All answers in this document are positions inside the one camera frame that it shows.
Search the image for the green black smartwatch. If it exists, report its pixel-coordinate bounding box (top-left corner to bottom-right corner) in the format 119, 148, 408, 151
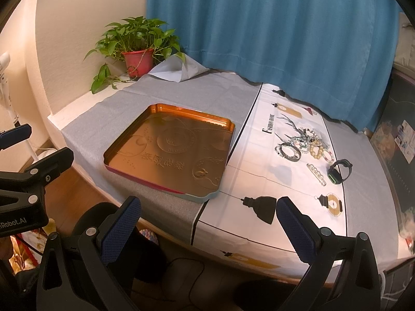
327, 159, 352, 185

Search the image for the wooden bead bracelet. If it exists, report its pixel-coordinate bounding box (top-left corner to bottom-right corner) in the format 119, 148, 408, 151
309, 142, 335, 164

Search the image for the dark beaded bracelet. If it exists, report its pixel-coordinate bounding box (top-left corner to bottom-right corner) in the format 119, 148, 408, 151
274, 142, 303, 163

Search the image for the pile of tangled jewelry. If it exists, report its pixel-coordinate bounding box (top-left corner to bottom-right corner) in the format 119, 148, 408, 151
279, 115, 330, 153

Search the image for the white floor fan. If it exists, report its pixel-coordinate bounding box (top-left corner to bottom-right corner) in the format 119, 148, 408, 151
1, 52, 57, 163

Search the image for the green potted plant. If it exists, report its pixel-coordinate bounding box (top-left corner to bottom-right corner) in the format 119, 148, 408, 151
85, 16, 186, 81

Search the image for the dark storage cabinet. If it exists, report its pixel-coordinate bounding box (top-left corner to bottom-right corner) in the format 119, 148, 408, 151
371, 69, 414, 239

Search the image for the white printed table runner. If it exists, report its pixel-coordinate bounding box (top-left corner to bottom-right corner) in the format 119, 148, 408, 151
192, 84, 348, 279

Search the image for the orange metal tray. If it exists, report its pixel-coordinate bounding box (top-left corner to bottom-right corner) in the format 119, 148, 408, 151
103, 103, 235, 203

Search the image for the blue curtain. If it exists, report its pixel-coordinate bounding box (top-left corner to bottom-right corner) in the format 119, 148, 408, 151
146, 0, 400, 130

